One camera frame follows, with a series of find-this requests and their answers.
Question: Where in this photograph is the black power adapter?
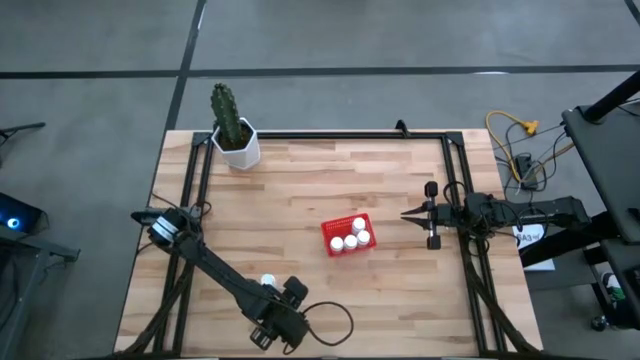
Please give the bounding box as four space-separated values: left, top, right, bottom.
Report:
514 153 540 191

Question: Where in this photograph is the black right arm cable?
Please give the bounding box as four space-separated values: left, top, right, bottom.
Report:
442 180 471 209

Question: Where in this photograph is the red plastic basket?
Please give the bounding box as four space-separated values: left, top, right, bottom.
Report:
320 212 378 258

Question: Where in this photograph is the black aluminium table frame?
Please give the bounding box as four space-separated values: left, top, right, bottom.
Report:
117 129 541 359

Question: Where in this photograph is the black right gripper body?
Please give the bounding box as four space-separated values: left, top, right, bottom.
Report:
424 180 469 251

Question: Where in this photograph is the white planter pot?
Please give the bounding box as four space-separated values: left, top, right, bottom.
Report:
211 117 262 171

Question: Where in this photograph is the black device with blue light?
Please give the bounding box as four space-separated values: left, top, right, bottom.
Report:
0 192 50 236

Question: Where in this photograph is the black equipment cart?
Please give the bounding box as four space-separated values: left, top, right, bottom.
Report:
560 69 640 331

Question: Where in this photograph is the green cactus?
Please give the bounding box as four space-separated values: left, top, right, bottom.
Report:
209 82 244 146

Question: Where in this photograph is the white paper label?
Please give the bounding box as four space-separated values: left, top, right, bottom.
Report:
511 223 557 273

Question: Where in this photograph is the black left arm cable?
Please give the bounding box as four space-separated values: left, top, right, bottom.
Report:
299 301 355 354

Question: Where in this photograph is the black metal stand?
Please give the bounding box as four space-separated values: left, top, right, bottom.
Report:
0 224 81 360

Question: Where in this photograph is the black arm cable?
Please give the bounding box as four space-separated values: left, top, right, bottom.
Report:
299 301 355 354
442 180 471 209

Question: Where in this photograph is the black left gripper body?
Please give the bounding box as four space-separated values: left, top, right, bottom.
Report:
248 276 310 351

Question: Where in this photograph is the black tripod leg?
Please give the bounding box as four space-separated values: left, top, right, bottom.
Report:
0 122 47 144

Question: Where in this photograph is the yellow cable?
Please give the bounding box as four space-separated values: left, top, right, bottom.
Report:
485 110 540 184

